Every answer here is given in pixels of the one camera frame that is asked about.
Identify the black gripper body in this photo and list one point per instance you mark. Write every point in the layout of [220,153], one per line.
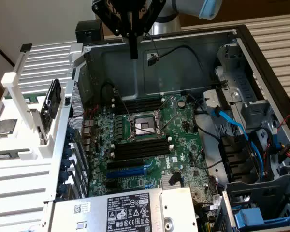
[130,14]

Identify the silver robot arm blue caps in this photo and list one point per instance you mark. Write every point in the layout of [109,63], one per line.
[164,27]

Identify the RAM slot white latches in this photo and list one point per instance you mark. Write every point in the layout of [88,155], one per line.
[142,147]
[145,103]
[145,110]

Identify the green RAM stick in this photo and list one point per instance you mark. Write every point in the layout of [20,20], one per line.
[35,96]

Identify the black box device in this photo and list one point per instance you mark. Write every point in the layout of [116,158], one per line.
[89,31]

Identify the open PC case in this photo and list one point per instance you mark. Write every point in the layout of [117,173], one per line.
[125,72]

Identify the black end cap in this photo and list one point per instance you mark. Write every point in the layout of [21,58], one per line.
[25,47]

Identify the thin metal locking lever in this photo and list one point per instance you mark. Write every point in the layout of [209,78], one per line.
[122,104]
[169,121]

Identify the coin cell battery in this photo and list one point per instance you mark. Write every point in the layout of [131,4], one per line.
[181,104]

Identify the plain brown cardboard box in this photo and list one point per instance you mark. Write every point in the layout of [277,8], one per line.
[256,9]

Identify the silver metal disk bay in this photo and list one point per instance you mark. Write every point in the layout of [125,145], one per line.
[234,79]

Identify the CPU socket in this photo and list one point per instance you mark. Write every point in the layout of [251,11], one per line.
[145,120]

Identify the large silver port block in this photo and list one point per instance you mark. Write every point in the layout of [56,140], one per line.
[89,123]
[88,132]

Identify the blue plastic retention clip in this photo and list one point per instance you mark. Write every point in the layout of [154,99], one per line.
[70,133]
[65,163]
[64,176]
[62,189]
[67,151]

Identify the silver USB port block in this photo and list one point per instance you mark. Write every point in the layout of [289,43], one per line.
[87,140]
[86,150]

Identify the green motherboard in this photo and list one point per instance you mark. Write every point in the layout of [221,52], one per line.
[183,145]

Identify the long black expansion slot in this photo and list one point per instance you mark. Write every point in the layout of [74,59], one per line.
[125,164]

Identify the silver square CPU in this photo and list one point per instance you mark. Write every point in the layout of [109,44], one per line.
[6,127]

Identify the white plastic parts rack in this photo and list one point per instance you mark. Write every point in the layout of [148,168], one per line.
[46,154]

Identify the blue expansion slot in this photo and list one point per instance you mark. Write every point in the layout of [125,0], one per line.
[125,172]

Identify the black plastic air shroud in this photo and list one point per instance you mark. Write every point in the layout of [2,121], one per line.
[234,154]

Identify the silver finned heatsink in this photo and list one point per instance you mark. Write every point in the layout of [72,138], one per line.
[164,181]

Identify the short black expansion slot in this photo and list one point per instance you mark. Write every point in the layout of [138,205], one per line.
[111,185]

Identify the silver power supply with label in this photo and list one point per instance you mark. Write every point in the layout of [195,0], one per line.
[99,212]

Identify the grey metal drive cage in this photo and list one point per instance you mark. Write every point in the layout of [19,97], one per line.
[256,191]

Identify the blue plastic drive carrier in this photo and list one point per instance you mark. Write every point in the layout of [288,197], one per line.
[249,217]

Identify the black graphics card metal bracket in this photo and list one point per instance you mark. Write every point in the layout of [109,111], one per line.
[53,96]

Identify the silver metal bracket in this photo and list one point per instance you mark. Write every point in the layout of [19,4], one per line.
[212,96]

